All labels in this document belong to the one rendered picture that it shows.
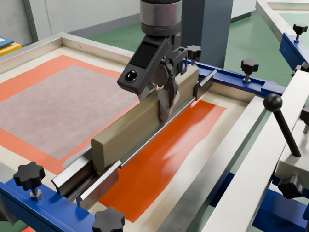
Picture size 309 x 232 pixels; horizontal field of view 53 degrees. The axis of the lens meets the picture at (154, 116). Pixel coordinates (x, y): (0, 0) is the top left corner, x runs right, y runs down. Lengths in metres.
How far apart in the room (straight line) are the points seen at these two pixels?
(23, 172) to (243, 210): 0.33
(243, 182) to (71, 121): 0.45
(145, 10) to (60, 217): 0.36
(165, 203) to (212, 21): 0.85
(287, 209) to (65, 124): 0.52
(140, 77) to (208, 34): 0.76
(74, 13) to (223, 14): 2.66
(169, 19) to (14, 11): 3.02
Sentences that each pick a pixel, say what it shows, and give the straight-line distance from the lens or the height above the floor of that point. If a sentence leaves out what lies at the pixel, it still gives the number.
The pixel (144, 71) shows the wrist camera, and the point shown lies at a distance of 0.54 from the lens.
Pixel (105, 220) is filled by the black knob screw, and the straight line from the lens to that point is 0.43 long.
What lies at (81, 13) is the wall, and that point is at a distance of 3.83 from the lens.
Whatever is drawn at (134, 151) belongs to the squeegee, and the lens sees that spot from 0.60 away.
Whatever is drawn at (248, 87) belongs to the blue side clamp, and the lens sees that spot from 0.83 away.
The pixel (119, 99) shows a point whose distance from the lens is 0.84.
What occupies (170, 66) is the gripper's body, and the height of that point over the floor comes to 1.14.
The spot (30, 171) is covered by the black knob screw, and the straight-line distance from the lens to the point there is 0.52.
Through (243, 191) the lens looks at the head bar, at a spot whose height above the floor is 1.04.
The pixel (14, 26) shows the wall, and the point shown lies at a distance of 3.53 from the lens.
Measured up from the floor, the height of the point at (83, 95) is 0.95.
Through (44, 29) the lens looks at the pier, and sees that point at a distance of 3.48.
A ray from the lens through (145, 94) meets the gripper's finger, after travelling 0.65.
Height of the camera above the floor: 1.41
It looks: 36 degrees down
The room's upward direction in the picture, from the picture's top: straight up
